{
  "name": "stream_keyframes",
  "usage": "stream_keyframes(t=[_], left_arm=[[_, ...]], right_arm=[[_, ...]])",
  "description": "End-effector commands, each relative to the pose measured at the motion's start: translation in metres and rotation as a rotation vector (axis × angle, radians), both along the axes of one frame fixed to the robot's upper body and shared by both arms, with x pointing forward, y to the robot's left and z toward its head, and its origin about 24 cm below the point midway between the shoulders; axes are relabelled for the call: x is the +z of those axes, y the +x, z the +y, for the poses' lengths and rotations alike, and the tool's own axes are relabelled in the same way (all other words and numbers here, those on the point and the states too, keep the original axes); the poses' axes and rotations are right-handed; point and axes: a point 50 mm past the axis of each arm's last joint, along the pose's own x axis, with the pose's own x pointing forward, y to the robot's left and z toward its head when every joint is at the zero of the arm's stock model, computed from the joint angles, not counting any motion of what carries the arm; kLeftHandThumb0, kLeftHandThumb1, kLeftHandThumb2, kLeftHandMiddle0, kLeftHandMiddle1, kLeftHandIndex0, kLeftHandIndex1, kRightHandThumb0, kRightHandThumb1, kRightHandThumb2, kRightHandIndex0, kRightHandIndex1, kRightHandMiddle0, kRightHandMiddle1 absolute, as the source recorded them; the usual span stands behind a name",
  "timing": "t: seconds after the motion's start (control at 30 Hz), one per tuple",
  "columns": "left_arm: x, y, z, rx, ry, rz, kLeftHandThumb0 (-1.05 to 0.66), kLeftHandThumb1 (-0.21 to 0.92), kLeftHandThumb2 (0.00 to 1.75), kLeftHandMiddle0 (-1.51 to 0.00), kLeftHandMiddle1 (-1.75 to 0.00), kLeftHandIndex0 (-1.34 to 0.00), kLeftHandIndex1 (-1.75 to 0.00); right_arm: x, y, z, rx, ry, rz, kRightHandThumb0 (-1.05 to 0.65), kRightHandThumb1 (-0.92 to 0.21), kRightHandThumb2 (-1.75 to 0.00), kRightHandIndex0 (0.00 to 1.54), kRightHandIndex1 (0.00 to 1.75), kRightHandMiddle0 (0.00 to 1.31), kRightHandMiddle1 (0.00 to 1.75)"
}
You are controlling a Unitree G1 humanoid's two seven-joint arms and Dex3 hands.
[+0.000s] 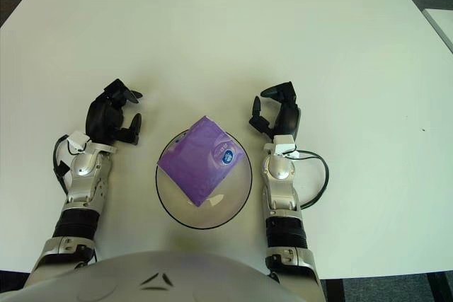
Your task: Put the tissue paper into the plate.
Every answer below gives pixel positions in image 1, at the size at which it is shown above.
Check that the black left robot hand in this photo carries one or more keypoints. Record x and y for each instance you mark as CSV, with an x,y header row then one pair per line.
x,y
102,116

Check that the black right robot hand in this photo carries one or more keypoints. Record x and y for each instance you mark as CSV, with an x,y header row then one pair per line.
x,y
288,118

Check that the purple tissue paper pack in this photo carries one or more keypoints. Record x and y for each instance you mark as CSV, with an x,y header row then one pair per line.
x,y
198,160

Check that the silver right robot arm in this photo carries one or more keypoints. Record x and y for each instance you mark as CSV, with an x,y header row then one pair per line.
x,y
283,192

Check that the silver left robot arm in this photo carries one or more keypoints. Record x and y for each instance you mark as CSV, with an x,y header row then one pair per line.
x,y
83,174

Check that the white plate with black rim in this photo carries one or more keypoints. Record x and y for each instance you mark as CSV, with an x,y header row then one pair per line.
x,y
226,206

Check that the grey robot torso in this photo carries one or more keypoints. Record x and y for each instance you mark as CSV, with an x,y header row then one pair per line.
x,y
148,280

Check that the black table leg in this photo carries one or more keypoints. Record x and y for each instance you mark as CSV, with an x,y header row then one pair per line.
x,y
438,289
335,291

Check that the neighbouring white table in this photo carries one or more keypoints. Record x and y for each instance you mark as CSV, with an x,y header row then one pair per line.
x,y
442,22

